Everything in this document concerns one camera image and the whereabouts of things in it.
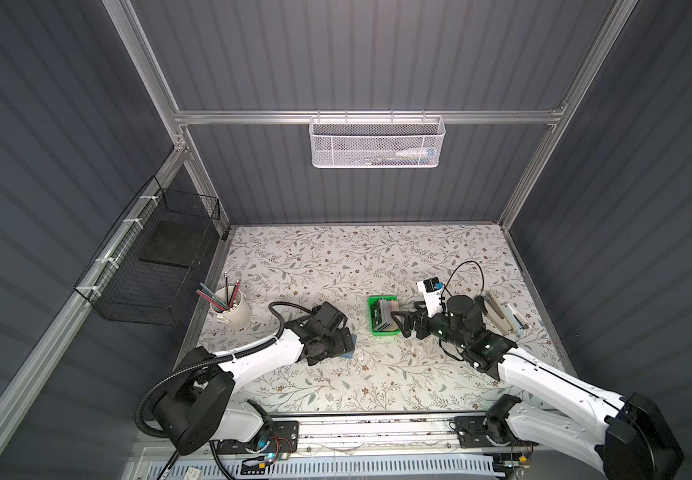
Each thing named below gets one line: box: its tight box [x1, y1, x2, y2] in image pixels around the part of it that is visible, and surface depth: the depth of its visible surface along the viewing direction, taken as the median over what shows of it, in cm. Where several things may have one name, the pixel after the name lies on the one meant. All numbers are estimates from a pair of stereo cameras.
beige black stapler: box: [482, 291, 513, 335], surface depth 95 cm
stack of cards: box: [372, 299, 399, 332], surface depth 94 cm
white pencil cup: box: [210, 285, 252, 329], surface depth 90 cm
